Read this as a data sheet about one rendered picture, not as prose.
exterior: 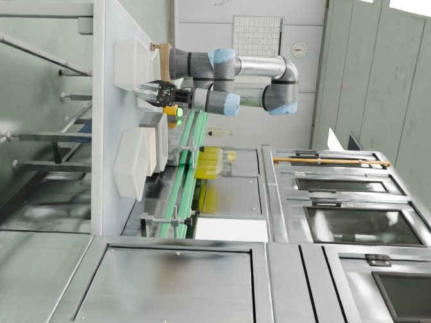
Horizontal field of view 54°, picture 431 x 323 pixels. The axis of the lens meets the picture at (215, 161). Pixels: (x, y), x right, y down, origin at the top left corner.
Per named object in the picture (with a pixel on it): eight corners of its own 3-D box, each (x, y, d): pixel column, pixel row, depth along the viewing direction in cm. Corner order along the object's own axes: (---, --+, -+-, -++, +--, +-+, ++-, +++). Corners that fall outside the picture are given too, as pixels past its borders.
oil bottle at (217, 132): (194, 137, 294) (231, 138, 293) (194, 129, 291) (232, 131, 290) (194, 134, 299) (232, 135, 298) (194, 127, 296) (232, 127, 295)
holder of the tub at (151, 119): (142, 183, 188) (160, 184, 187) (138, 124, 176) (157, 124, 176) (149, 166, 203) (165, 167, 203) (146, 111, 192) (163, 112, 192)
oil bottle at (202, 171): (178, 178, 213) (221, 179, 212) (178, 168, 210) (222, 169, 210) (180, 173, 218) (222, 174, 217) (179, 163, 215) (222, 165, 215)
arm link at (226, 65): (305, 54, 178) (229, 47, 142) (304, 81, 180) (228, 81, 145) (282, 54, 186) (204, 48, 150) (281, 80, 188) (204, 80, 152)
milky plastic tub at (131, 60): (108, 33, 134) (136, 34, 133) (126, 47, 156) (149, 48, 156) (108, 89, 135) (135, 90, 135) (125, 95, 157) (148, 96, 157)
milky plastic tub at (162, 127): (142, 172, 185) (162, 173, 185) (140, 124, 176) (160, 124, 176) (149, 156, 201) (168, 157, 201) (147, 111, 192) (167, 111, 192)
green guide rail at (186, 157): (179, 164, 208) (195, 165, 208) (179, 162, 208) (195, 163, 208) (203, 79, 368) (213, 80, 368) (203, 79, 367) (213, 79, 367)
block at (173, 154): (163, 166, 204) (177, 166, 204) (163, 148, 200) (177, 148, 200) (164, 163, 207) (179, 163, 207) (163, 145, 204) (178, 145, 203)
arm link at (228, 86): (235, 80, 157) (234, 81, 146) (233, 111, 159) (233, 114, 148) (213, 79, 157) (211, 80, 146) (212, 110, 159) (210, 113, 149)
